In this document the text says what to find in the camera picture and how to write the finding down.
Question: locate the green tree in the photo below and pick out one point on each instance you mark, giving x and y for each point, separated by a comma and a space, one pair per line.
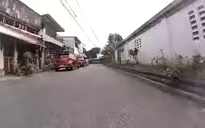
111, 45

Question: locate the long white building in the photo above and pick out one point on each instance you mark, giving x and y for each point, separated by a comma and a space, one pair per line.
170, 36

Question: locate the old shopfront building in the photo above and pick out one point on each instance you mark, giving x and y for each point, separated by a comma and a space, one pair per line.
16, 36

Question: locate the concrete kerb strip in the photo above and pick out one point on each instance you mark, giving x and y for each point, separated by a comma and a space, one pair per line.
176, 88

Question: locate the potted green plants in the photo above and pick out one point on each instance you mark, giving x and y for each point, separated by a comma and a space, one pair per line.
27, 65

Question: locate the red car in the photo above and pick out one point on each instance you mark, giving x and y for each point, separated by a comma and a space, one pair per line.
66, 62

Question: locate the red vehicle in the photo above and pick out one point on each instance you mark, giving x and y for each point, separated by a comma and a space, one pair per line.
82, 61

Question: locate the grey building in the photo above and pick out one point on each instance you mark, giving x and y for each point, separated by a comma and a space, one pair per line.
71, 45

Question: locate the grey asphalt road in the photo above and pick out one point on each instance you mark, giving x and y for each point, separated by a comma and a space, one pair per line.
90, 96

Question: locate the roadside bushes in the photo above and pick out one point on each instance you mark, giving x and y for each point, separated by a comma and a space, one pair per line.
176, 66

